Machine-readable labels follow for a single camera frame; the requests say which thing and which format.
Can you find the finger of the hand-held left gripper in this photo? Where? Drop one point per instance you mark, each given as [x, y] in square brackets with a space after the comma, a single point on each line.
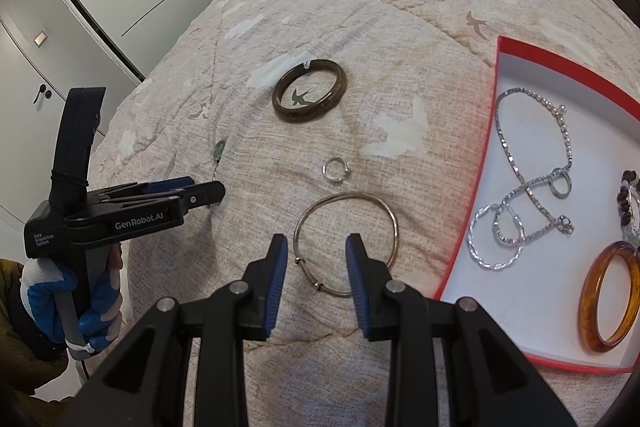
[202, 194]
[170, 183]

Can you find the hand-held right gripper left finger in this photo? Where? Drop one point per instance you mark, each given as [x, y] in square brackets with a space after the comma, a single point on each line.
[277, 287]

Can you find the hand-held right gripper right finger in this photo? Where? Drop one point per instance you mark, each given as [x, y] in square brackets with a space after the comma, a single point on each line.
[357, 287]

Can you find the thin silver bangle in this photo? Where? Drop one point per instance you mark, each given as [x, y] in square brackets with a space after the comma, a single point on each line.
[320, 287]

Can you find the silver wristwatch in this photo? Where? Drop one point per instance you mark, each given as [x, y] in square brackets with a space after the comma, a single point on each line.
[218, 149]

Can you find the large twisted silver hoop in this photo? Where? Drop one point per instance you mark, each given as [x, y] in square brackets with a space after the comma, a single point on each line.
[472, 237]

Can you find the small twisted silver hoop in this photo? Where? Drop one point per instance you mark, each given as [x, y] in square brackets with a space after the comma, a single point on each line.
[520, 227]

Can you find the red shallow box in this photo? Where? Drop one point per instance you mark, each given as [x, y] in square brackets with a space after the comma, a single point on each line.
[540, 282]

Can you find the amber bangle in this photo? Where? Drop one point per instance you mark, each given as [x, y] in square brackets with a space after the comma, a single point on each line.
[590, 307]

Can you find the person's left forearm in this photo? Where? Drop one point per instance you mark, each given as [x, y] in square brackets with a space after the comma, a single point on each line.
[20, 357]

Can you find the person's left hand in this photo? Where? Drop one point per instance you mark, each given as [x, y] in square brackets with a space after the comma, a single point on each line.
[40, 302]

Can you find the white door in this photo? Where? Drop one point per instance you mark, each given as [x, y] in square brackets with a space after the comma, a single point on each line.
[30, 147]

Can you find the dark brown bangle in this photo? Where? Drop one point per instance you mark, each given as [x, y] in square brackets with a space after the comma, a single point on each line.
[341, 84]

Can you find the beige bird-print blanket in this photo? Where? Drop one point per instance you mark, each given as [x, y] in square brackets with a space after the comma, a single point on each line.
[400, 32]

